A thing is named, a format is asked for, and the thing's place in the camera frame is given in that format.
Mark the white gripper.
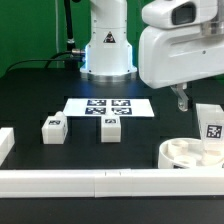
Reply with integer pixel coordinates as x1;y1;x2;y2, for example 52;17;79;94
139;25;224;112

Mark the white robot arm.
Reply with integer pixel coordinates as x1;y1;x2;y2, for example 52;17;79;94
80;0;224;111

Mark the white marker sheet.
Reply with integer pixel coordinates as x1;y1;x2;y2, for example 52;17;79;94
63;98;154;117

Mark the white U-shaped fence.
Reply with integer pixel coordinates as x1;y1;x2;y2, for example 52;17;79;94
0;126;224;199

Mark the black vertical hose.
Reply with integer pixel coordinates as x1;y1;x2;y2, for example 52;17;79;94
63;0;76;53

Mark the black cable on table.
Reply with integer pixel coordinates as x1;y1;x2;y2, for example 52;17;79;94
4;48;87;76

